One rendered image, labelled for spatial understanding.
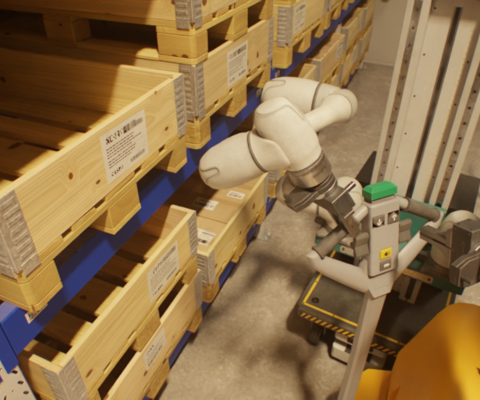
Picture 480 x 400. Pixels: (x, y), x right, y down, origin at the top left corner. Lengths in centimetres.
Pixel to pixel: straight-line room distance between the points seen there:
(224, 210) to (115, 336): 123
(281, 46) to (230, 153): 165
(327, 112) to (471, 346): 85
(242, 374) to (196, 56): 157
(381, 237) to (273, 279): 171
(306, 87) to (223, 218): 121
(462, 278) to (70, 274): 101
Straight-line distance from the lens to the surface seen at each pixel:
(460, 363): 152
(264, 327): 257
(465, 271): 94
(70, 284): 137
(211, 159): 100
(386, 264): 122
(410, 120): 193
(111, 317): 148
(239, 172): 97
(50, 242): 115
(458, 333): 160
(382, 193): 114
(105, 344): 151
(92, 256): 140
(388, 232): 118
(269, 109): 91
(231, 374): 240
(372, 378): 204
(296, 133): 91
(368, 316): 134
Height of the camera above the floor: 203
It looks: 36 degrees down
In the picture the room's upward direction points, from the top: straight up
